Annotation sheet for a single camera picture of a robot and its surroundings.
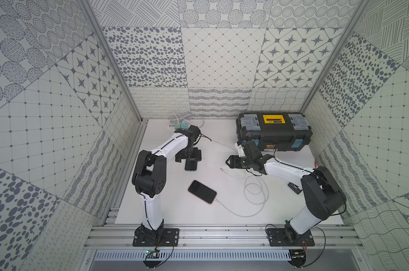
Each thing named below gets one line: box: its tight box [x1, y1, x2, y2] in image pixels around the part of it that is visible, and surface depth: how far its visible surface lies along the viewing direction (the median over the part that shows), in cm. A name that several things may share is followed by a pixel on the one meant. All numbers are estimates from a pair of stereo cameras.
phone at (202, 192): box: [187, 180, 217, 205], surface depth 88 cm
